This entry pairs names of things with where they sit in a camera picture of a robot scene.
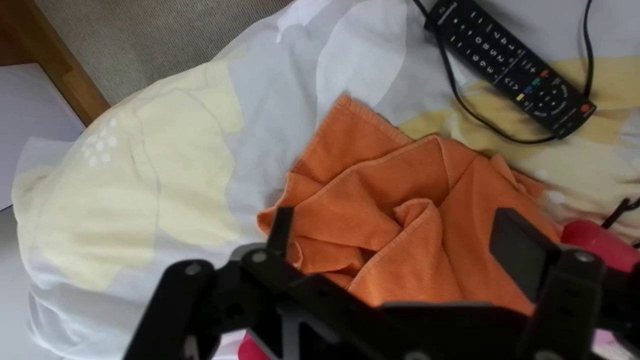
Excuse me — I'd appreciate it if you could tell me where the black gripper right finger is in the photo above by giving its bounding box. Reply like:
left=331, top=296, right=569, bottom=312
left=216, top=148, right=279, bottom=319
left=488, top=207, right=640, bottom=360

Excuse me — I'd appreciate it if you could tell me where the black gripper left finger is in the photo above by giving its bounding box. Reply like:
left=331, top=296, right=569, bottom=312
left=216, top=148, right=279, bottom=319
left=123, top=207, right=402, bottom=360

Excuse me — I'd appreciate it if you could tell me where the orange towel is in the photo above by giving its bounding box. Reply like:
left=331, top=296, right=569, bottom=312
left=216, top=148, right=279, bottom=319
left=257, top=93, right=567, bottom=320

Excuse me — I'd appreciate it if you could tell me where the small pink cup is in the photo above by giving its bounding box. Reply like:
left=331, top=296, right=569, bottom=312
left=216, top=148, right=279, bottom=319
left=558, top=218, right=640, bottom=277

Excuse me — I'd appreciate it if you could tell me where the floral grey yellow duvet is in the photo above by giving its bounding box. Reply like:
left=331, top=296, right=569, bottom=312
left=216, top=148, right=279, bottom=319
left=11, top=0, right=640, bottom=360

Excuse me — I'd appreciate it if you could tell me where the black remote control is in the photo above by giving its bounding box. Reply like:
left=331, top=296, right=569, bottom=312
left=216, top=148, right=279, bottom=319
left=422, top=0, right=601, bottom=143

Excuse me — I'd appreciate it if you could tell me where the thin black looped cable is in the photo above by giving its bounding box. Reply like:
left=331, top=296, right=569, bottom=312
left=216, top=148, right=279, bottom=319
left=601, top=194, right=640, bottom=232

